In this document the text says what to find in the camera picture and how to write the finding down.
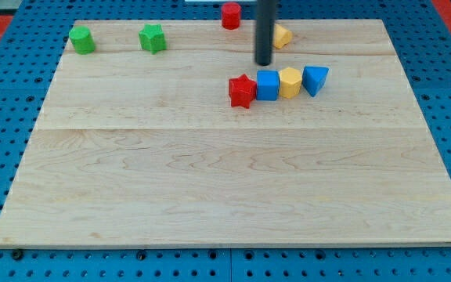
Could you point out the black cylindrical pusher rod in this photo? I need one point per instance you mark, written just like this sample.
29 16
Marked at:
264 31

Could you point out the yellow hexagon block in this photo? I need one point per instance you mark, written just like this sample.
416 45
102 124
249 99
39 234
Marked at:
290 82

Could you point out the yellow pentagon block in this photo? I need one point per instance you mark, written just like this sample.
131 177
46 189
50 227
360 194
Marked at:
282 36

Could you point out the red cylinder block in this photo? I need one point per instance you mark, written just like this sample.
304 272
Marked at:
231 15

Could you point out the blue cube block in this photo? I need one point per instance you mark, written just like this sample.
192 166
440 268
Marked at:
268 83

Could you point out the blue triangle block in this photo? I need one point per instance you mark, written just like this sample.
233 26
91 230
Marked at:
314 78

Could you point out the red star block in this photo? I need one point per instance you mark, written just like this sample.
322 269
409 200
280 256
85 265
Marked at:
242 90

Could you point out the green star block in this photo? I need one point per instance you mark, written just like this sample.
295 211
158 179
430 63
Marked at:
152 38

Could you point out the light wooden board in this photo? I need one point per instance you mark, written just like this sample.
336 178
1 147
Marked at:
133 150

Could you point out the green cylinder block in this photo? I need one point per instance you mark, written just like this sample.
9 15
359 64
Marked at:
82 40

